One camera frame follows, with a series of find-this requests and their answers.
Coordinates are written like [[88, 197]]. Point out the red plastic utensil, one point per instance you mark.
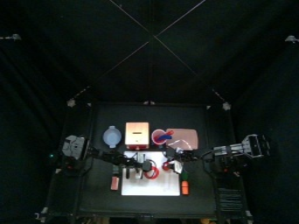
[[169, 132]]

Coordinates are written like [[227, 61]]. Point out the red plastic cup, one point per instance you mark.
[[156, 139]]

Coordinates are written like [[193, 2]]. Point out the metal frame clamp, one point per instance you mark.
[[13, 37], [291, 38]]

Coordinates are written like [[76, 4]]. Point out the printed label on table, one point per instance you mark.
[[229, 199]]

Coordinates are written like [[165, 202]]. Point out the striped toy block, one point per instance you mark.
[[115, 183]]

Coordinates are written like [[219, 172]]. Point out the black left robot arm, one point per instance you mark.
[[108, 157]]

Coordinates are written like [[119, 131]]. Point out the light blue bowl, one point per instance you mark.
[[112, 137]]

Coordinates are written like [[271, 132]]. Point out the blue plastic utensil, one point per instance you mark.
[[165, 137]]

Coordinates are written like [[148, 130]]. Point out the small red dough piece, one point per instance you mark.
[[164, 166]]

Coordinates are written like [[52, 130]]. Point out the white cutting board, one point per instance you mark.
[[151, 188]]

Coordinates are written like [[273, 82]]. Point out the wooden drawer box red front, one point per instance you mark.
[[136, 134]]

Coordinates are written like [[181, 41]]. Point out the grey frame corner bracket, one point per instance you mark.
[[148, 102], [225, 106], [71, 102]]

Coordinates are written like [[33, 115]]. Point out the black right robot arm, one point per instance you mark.
[[227, 150]]

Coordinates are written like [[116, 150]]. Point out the brown wooden tray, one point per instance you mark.
[[187, 136]]

